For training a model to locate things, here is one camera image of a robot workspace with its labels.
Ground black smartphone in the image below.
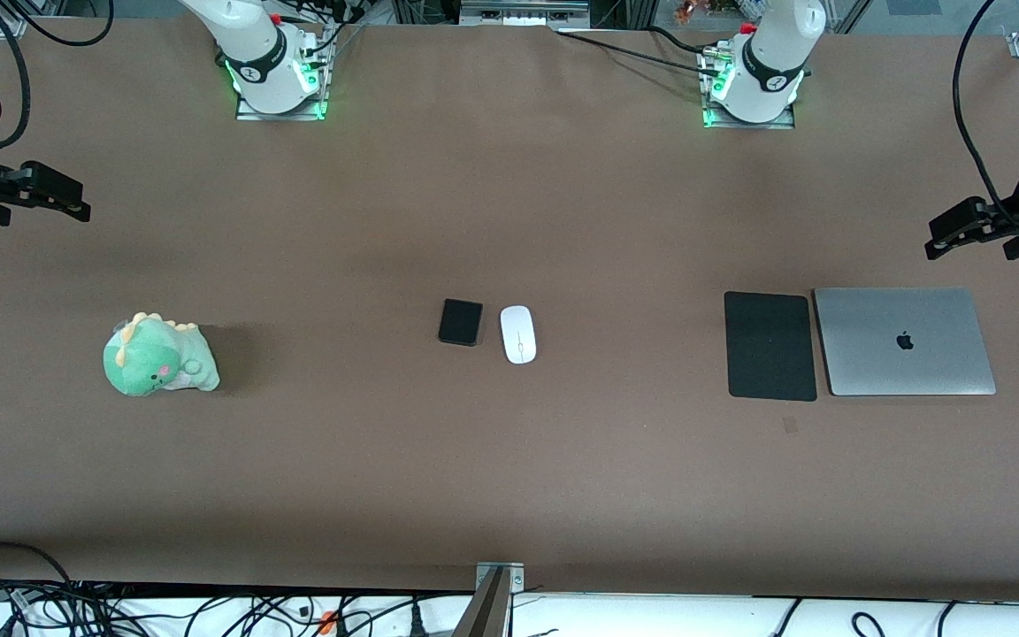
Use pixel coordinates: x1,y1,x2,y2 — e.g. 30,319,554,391
437,298,484,347

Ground white computer mouse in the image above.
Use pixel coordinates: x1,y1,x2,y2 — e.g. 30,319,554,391
500,305,537,365

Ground black mouse pad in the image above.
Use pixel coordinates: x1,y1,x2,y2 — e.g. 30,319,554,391
724,291,818,402

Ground silver laptop with apple logo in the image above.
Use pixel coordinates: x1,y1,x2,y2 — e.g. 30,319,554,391
814,287,997,396

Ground green dinosaur plush toy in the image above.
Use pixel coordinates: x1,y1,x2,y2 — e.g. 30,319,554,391
103,311,221,397

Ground silver power strip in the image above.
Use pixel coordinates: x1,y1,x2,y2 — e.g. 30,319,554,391
459,0,591,27

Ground aluminium profile beam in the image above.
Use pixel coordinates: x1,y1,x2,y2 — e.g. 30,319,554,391
455,566,510,637

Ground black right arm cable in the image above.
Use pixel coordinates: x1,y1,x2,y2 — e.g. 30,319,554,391
0,0,114,151

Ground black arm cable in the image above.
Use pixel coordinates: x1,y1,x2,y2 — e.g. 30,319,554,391
0,0,114,151
952,0,1019,222

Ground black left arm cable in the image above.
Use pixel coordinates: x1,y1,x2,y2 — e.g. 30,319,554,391
952,0,1019,222

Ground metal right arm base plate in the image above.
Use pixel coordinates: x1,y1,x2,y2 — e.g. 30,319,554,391
235,84,327,122

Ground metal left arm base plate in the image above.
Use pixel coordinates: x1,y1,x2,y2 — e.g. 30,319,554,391
701,96,797,130

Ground short black base cable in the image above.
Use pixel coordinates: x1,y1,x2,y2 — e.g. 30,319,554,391
647,25,710,54

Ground long black base cable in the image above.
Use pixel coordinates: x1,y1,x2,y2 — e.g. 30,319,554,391
554,30,721,77

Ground black cable bundle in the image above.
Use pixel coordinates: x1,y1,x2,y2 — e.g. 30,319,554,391
0,575,440,637

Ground metal table edge bracket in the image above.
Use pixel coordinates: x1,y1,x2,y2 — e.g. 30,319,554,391
474,562,525,594

